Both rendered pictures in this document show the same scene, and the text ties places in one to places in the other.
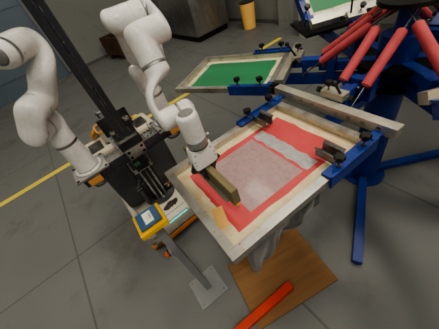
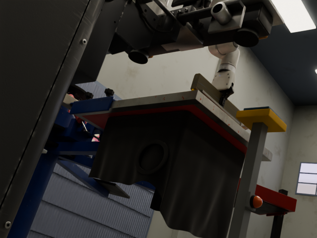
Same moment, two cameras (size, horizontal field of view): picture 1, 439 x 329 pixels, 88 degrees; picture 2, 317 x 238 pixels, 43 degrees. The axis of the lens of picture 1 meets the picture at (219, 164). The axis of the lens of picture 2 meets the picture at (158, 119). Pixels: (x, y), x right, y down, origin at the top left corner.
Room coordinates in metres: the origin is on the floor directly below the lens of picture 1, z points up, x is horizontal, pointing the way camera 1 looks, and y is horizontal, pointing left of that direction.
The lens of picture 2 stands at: (1.42, 1.45, 0.35)
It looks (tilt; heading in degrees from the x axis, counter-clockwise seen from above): 21 degrees up; 250
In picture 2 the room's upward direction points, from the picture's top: 17 degrees clockwise
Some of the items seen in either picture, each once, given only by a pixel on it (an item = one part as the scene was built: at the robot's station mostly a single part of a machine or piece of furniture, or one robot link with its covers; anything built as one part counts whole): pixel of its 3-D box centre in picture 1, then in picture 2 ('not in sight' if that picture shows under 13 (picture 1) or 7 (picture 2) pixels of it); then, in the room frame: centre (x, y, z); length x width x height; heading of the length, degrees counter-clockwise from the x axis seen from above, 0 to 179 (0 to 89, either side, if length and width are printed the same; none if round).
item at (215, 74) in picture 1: (248, 60); not in sight; (1.69, -0.47, 1.05); 1.08 x 0.61 x 0.23; 51
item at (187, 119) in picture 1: (188, 119); (223, 54); (0.69, 0.05, 1.34); 0.15 x 0.10 x 0.11; 17
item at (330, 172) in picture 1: (350, 160); not in sight; (0.57, -0.52, 0.98); 0.30 x 0.05 x 0.07; 111
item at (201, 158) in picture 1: (201, 153); (223, 82); (0.65, 0.05, 1.21); 0.10 x 0.08 x 0.11; 111
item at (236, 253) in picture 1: (261, 160); (167, 132); (0.74, -0.19, 0.97); 0.79 x 0.58 x 0.04; 111
